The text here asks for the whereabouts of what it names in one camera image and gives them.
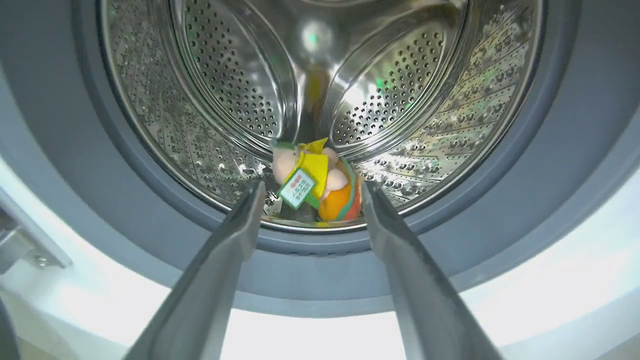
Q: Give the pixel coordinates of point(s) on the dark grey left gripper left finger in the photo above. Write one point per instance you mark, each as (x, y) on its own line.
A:
(210, 285)

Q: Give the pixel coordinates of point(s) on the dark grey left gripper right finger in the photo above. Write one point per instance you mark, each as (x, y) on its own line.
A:
(420, 290)

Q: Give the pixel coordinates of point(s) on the orange yellow plush toy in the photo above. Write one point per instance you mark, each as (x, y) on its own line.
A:
(320, 182)

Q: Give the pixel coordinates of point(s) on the white front-load washing machine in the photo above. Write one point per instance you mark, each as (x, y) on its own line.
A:
(550, 280)

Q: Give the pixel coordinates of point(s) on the grey rubber door gasket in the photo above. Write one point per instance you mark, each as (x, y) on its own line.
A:
(90, 175)

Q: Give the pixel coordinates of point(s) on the steel perforated washer drum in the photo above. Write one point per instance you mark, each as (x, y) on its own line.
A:
(320, 85)

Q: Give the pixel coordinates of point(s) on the metal door hinge bracket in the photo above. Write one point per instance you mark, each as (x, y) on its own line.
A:
(25, 247)

